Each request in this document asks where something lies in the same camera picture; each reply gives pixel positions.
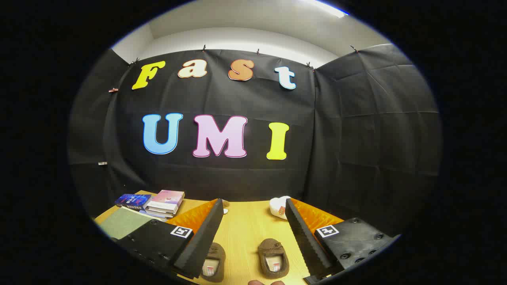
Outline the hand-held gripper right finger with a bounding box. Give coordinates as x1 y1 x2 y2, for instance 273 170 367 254
284 198 401 285

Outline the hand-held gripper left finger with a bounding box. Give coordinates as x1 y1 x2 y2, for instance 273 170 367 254
115 198 225 280

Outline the brown fuzzy slipper shoe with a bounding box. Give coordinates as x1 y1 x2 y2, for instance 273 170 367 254
201 242 226 283
257 238 290 279

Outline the fabric storage box with lid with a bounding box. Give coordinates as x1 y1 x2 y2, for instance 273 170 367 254
99 207 169 240

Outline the white soft toy orange tag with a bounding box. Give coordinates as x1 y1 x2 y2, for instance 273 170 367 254
270 196 292 220

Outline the grey book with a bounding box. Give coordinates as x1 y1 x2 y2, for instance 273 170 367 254
147 204 181 216

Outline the light blue book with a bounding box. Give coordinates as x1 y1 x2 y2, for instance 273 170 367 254
141 210 175 220

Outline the pink cover book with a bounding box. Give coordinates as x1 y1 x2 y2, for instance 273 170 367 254
154 190 185 209

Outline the dark blue cover book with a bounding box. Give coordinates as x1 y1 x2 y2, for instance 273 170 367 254
115 194 152 211

